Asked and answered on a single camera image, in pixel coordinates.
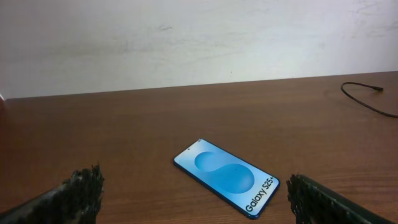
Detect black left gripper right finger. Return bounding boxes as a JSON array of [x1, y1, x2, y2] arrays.
[[287, 174, 392, 224]]

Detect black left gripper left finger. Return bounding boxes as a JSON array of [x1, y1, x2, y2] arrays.
[[1, 164, 104, 224]]

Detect blue Galaxy smartphone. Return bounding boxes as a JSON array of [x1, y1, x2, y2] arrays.
[[174, 139, 280, 220]]

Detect black USB charging cable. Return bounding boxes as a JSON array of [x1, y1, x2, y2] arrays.
[[340, 82, 398, 119]]

